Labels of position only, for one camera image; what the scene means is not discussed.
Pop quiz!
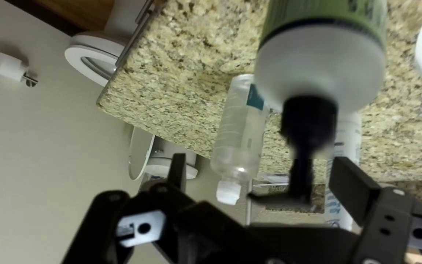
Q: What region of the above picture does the clear plastic water bottle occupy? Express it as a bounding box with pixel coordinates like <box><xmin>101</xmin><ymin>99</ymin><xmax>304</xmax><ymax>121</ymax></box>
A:
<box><xmin>208</xmin><ymin>72</ymin><xmax>271</xmax><ymax>207</ymax></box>

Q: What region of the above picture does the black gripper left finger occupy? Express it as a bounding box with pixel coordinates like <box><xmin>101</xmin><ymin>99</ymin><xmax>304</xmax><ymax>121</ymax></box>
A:
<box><xmin>61</xmin><ymin>152</ymin><xmax>208</xmax><ymax>264</ymax></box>

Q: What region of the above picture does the white toilet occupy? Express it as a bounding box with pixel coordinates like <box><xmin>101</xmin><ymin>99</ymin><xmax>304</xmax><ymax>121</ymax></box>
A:
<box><xmin>63</xmin><ymin>0</ymin><xmax>203</xmax><ymax>183</ymax></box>

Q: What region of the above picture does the small white wall fixture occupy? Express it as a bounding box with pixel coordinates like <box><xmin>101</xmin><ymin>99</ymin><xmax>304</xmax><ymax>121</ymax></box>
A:
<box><xmin>0</xmin><ymin>51</ymin><xmax>41</xmax><ymax>89</ymax></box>

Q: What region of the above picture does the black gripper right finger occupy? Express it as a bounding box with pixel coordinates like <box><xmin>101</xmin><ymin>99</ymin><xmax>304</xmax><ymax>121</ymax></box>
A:
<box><xmin>329</xmin><ymin>155</ymin><xmax>422</xmax><ymax>264</ymax></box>

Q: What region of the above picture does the green pump soap bottle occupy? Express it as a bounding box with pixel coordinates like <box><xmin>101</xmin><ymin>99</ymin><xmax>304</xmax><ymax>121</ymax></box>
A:
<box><xmin>246</xmin><ymin>0</ymin><xmax>389</xmax><ymax>207</ymax></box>

